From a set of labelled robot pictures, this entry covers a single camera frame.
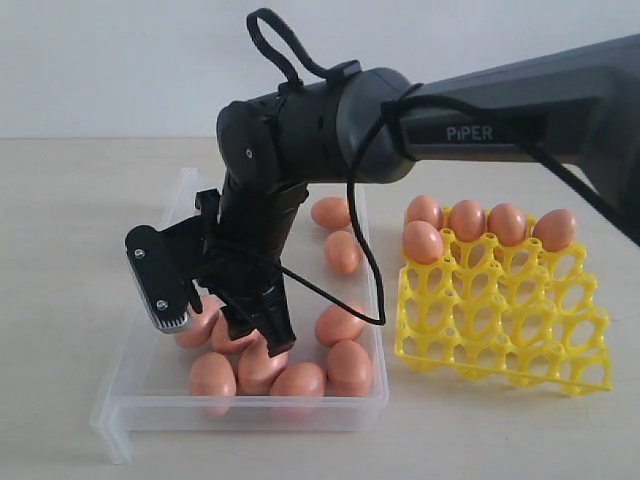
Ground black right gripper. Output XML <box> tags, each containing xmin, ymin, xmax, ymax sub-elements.
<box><xmin>159</xmin><ymin>184</ymin><xmax>308</xmax><ymax>356</ymax></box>

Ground brown egg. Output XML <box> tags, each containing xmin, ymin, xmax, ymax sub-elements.
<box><xmin>327</xmin><ymin>340</ymin><xmax>373</xmax><ymax>397</ymax></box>
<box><xmin>532</xmin><ymin>209</ymin><xmax>577</xmax><ymax>252</ymax></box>
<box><xmin>311</xmin><ymin>196</ymin><xmax>351</xmax><ymax>230</ymax></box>
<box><xmin>174</xmin><ymin>295</ymin><xmax>220</xmax><ymax>349</ymax></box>
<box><xmin>315</xmin><ymin>305</ymin><xmax>366</xmax><ymax>347</ymax></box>
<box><xmin>210</xmin><ymin>314</ymin><xmax>261</xmax><ymax>355</ymax></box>
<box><xmin>402</xmin><ymin>220</ymin><xmax>444</xmax><ymax>265</ymax></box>
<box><xmin>270</xmin><ymin>362</ymin><xmax>326</xmax><ymax>397</ymax></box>
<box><xmin>237</xmin><ymin>339</ymin><xmax>289</xmax><ymax>395</ymax></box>
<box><xmin>188</xmin><ymin>352</ymin><xmax>237</xmax><ymax>396</ymax></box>
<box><xmin>324</xmin><ymin>231</ymin><xmax>362</xmax><ymax>275</ymax></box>

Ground brown egg placed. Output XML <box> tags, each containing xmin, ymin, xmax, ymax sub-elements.
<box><xmin>404</xmin><ymin>195</ymin><xmax>444</xmax><ymax>230</ymax></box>
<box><xmin>448</xmin><ymin>199</ymin><xmax>485</xmax><ymax>242</ymax></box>
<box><xmin>487</xmin><ymin>203</ymin><xmax>527</xmax><ymax>247</ymax></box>

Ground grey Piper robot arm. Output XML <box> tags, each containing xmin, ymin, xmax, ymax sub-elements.
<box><xmin>133</xmin><ymin>35</ymin><xmax>639</xmax><ymax>354</ymax></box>

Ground clear plastic tray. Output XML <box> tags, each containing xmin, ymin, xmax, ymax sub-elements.
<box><xmin>88</xmin><ymin>167</ymin><xmax>391</xmax><ymax>466</ymax></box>

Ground yellow plastic egg tray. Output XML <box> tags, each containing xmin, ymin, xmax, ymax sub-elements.
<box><xmin>395</xmin><ymin>206</ymin><xmax>612</xmax><ymax>395</ymax></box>

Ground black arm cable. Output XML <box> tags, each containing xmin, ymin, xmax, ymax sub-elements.
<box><xmin>199</xmin><ymin>8</ymin><xmax>640</xmax><ymax>327</ymax></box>

